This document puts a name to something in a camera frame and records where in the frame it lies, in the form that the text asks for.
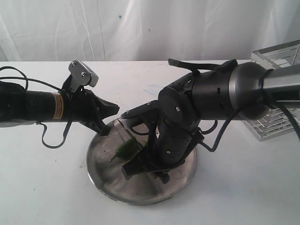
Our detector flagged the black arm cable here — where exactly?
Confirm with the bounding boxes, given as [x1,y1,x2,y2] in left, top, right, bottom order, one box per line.
[0,66,73,149]
[128,93,300,153]

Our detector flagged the wire metal utensil rack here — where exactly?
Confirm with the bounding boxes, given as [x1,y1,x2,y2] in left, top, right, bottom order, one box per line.
[243,40,300,141]

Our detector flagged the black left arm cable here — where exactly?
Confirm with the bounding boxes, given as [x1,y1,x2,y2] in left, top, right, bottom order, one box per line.
[0,66,73,149]

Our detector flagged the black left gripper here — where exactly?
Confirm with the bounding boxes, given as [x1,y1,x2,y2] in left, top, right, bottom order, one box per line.
[60,75,120,136]

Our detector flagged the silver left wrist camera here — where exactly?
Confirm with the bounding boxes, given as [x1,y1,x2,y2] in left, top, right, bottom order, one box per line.
[68,60,99,90]

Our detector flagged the white backdrop curtain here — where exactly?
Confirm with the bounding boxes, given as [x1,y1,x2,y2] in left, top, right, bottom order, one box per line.
[0,0,300,61]

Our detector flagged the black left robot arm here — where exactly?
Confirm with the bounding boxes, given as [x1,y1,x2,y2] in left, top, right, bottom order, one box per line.
[0,76,120,135]

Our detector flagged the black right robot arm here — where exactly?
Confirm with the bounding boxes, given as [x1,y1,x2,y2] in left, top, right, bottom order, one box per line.
[121,59,300,183]

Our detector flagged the round steel plate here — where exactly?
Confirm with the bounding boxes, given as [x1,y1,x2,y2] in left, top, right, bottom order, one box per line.
[86,118,198,206]

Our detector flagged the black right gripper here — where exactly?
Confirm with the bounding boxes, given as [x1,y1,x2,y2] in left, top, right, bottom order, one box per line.
[121,107,203,184]

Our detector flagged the green chili pepper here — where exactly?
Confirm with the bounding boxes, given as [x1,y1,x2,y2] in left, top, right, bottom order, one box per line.
[110,138,138,162]

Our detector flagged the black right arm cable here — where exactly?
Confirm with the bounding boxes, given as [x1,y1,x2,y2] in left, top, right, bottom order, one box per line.
[128,93,300,153]

